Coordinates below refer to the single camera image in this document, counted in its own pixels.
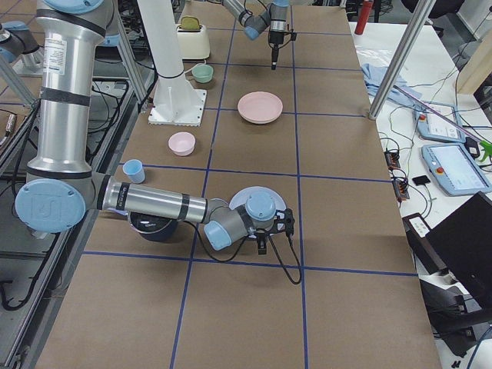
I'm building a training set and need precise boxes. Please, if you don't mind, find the light blue cup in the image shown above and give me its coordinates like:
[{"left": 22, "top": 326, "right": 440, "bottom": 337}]
[{"left": 122, "top": 159, "right": 145, "bottom": 184}]

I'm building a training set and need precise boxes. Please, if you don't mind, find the near teach pendant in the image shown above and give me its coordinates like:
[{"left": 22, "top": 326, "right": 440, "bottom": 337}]
[{"left": 421, "top": 143, "right": 491, "bottom": 196}]

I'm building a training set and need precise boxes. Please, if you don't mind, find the teach pendant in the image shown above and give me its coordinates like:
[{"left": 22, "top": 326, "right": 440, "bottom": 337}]
[
  {"left": 421, "top": 143, "right": 491, "bottom": 196},
  {"left": 414, "top": 101, "right": 465, "bottom": 143}
]

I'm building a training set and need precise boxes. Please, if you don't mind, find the red bottle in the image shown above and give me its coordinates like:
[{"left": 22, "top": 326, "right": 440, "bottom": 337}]
[{"left": 354, "top": 0, "right": 374, "bottom": 35}]

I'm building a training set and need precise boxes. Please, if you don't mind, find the blue plate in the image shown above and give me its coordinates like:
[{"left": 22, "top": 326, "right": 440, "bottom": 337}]
[{"left": 229, "top": 185, "right": 287, "bottom": 241}]

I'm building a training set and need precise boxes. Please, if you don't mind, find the pink plate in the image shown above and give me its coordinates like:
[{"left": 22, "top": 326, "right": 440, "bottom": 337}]
[{"left": 238, "top": 91, "right": 284, "bottom": 125}]

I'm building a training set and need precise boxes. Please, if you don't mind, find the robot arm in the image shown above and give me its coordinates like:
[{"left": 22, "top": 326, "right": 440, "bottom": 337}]
[
  {"left": 15, "top": 1, "right": 289, "bottom": 251},
  {"left": 219, "top": 0, "right": 296, "bottom": 70}
]

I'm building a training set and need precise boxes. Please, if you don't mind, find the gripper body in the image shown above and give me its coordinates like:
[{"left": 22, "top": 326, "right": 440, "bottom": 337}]
[
  {"left": 254, "top": 226, "right": 278, "bottom": 241},
  {"left": 268, "top": 29, "right": 284, "bottom": 51}
]

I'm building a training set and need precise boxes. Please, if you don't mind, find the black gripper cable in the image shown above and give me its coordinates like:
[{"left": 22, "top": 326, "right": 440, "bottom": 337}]
[{"left": 261, "top": 228, "right": 302, "bottom": 285}]

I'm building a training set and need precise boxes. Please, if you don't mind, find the light blue cloth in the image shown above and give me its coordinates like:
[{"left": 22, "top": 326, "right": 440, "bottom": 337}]
[{"left": 360, "top": 62, "right": 417, "bottom": 107}]

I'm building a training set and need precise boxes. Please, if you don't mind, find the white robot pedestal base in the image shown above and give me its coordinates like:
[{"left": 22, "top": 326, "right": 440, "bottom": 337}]
[{"left": 138, "top": 0, "right": 207, "bottom": 126}]

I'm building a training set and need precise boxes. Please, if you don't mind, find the green grabber stick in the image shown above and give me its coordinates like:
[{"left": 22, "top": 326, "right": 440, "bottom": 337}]
[{"left": 391, "top": 85, "right": 492, "bottom": 162}]

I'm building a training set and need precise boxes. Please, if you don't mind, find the black laptop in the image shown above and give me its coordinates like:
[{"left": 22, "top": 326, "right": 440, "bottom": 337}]
[{"left": 427, "top": 191, "right": 491, "bottom": 308}]

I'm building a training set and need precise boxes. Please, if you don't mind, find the aluminium frame post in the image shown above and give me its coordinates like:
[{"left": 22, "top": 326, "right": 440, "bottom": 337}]
[{"left": 368, "top": 0, "right": 436, "bottom": 120}]

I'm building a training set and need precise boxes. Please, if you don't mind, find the dark blue pot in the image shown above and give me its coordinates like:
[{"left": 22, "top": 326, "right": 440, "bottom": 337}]
[{"left": 100, "top": 207, "right": 178, "bottom": 244}]

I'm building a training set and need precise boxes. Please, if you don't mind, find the green bowl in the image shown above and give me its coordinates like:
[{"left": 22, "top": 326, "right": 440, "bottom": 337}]
[{"left": 191, "top": 64, "right": 214, "bottom": 84}]

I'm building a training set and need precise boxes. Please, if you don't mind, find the cream toaster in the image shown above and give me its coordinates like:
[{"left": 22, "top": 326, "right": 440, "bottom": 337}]
[{"left": 176, "top": 15, "right": 211, "bottom": 60}]

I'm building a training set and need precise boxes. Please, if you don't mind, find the far teach pendant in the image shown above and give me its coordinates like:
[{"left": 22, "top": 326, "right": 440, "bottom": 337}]
[{"left": 414, "top": 101, "right": 465, "bottom": 143}]

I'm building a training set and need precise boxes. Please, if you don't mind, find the pink bowl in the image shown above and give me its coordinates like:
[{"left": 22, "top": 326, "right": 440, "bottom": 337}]
[{"left": 168, "top": 131, "right": 196, "bottom": 156}]

